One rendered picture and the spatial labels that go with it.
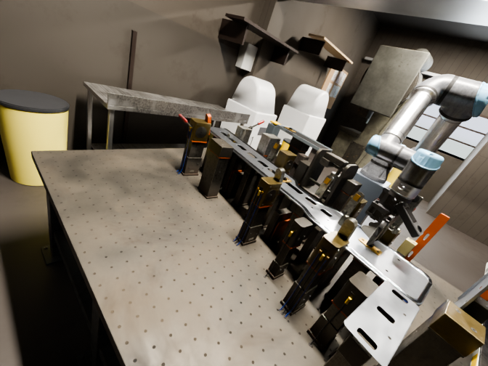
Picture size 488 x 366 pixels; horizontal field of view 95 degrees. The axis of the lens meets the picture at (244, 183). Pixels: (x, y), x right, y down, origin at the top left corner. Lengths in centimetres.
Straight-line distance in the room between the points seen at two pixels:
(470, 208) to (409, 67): 306
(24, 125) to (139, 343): 187
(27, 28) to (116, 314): 243
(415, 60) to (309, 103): 228
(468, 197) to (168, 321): 607
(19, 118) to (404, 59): 593
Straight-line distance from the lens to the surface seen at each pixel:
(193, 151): 143
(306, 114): 449
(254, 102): 342
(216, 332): 83
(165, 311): 83
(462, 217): 643
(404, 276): 96
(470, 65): 762
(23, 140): 238
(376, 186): 147
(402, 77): 589
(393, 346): 69
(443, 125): 132
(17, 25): 279
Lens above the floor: 141
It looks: 26 degrees down
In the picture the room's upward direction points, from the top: 21 degrees clockwise
